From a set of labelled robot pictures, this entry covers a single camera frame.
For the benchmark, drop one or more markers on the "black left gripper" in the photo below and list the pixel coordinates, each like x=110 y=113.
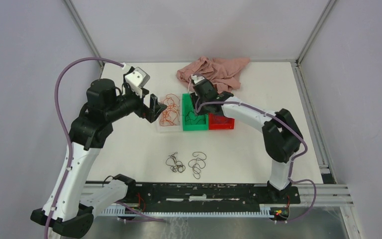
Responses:
x=151 y=113

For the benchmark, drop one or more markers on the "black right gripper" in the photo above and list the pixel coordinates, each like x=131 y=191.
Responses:
x=194 y=99

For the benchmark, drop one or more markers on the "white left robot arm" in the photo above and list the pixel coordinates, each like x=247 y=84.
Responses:
x=66 y=212

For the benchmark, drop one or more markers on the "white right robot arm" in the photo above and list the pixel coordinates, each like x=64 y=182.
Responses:
x=281 y=135

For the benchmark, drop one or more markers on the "clear plastic bin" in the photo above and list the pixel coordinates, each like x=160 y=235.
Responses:
x=171 y=119

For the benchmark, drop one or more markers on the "green plastic bin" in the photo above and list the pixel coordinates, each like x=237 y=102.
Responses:
x=191 y=121

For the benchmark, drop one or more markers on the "red plastic bin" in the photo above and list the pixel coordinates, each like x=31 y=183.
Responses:
x=220 y=122

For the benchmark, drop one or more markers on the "pink cloth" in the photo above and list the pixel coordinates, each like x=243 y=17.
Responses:
x=223 y=73

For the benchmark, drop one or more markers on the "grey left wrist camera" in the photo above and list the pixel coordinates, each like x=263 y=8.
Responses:
x=137 y=79

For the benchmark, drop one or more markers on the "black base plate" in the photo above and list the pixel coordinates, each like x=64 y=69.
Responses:
x=207 y=197

